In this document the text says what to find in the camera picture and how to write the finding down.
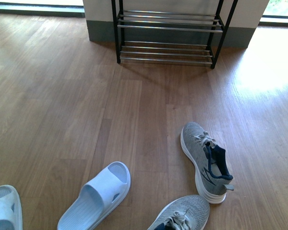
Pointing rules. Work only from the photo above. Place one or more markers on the grey knit sneaker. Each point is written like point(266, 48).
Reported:
point(190, 212)
point(212, 178)

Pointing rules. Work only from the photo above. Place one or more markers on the light blue slide sandal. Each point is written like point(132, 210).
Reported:
point(10, 209)
point(97, 198)

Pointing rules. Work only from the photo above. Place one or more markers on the black metal shoe rack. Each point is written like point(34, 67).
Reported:
point(191, 38)

